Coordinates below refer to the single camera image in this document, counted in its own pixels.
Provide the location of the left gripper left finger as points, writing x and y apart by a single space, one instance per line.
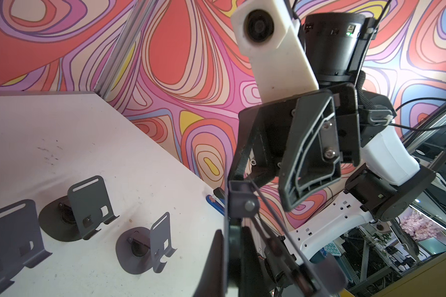
211 281

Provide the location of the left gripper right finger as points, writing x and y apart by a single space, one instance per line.
253 283

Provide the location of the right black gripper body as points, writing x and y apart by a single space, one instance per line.
302 141

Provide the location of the dark grey phone stand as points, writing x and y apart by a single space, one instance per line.
78 215

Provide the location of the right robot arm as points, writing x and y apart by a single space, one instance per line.
388 178

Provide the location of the blue stapler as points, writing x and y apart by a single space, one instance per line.
217 200

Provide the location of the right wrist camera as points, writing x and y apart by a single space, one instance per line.
267 33

